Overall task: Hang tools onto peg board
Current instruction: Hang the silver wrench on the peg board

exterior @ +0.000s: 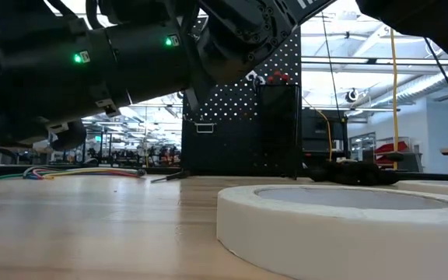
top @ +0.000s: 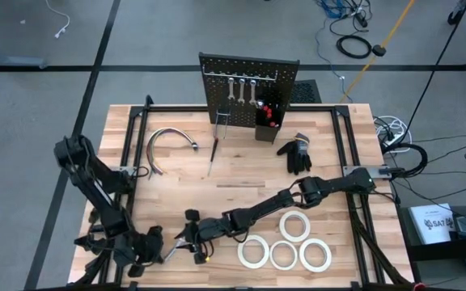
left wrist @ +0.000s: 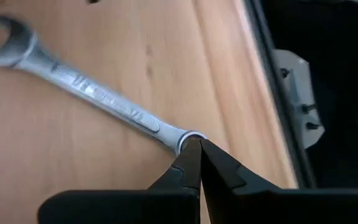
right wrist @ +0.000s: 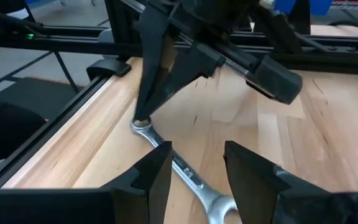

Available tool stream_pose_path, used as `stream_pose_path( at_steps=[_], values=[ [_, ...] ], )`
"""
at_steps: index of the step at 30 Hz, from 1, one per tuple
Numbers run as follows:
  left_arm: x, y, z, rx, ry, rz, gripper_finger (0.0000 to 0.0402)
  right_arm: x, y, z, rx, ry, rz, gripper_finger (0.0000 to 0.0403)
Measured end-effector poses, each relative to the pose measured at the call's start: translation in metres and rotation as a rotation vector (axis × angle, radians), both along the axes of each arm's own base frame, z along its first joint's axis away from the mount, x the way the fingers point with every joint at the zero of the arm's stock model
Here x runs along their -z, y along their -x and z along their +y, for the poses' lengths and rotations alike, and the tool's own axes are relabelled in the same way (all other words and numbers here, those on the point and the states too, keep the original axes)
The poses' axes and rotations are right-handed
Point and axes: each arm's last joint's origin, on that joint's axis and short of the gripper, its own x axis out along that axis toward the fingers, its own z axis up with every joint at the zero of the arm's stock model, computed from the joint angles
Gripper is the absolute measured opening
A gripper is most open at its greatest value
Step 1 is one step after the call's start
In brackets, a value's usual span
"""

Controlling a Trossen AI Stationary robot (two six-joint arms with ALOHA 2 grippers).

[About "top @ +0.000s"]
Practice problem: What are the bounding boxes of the thick black base cable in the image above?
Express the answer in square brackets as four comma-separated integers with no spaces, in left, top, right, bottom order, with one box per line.
[378,141,430,179]

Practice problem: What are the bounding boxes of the curved grey cable hose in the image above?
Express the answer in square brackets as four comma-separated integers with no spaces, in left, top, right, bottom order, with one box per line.
[146,126,199,180]

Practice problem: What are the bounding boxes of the silver wire loop hook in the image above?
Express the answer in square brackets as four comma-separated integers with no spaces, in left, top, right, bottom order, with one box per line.
[213,112,231,141]

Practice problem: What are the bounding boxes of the thin cable white plug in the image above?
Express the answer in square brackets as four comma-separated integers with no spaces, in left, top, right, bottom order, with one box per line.
[314,18,347,82]

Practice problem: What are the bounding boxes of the grey metal stand foot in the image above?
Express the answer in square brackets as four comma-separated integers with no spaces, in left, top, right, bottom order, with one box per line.
[0,30,49,70]

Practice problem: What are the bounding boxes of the white masking tape roll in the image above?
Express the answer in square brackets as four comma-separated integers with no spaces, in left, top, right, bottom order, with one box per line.
[236,234,270,270]
[278,210,311,243]
[298,237,333,273]
[268,240,299,272]

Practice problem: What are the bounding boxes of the black stand legs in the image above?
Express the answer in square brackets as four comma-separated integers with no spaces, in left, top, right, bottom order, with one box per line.
[403,0,466,138]

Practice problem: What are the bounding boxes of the black bracket part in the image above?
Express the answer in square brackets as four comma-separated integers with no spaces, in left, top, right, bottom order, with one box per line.
[73,234,108,256]

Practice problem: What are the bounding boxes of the black perforated plate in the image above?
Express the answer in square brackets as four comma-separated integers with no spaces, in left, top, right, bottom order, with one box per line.
[288,79,323,104]

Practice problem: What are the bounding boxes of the black equipment cart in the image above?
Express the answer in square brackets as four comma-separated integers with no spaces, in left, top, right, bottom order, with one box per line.
[397,204,466,291]

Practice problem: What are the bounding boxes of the black pegboard tool bin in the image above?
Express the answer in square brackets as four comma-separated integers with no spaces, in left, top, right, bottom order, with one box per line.
[254,103,285,145]

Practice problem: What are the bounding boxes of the white printed booklet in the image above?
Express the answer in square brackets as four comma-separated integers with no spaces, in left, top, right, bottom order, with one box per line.
[409,203,457,246]

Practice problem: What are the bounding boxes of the black metal pegboard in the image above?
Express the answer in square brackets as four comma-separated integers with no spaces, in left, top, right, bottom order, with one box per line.
[198,53,301,131]

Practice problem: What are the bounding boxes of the white floor cable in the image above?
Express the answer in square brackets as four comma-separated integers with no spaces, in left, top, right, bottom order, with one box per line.
[44,0,71,40]

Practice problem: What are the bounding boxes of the silver pegboard hook rail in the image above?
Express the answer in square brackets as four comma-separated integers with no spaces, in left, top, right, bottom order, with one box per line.
[201,66,278,82]

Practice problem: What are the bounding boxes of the black cable cluster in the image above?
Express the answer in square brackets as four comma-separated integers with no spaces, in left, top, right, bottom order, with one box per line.
[328,0,374,30]

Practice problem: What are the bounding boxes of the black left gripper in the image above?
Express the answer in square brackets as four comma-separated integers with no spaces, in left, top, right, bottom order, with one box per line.
[113,226,164,278]

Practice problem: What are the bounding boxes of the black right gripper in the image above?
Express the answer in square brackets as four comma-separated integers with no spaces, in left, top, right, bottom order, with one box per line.
[175,209,226,266]

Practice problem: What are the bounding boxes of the white power strip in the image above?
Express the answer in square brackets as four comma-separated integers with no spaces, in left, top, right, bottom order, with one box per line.
[384,133,406,149]

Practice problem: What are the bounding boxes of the black metal table frame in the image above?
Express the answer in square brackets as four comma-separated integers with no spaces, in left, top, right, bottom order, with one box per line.
[67,95,417,291]

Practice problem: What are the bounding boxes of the coiled black cable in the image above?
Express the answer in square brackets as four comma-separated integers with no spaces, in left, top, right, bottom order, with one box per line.
[335,34,374,61]

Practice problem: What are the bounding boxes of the white cable coil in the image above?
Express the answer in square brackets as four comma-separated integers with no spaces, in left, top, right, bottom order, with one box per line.
[372,115,411,155]

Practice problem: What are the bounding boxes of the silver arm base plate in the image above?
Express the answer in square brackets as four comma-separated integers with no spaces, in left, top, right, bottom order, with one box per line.
[111,164,140,174]
[341,164,392,179]

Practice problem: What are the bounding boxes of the blue cable bunch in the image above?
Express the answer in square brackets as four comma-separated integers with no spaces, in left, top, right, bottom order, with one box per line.
[315,0,348,20]

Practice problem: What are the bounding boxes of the black work glove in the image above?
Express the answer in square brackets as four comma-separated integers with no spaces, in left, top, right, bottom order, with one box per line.
[276,133,312,175]

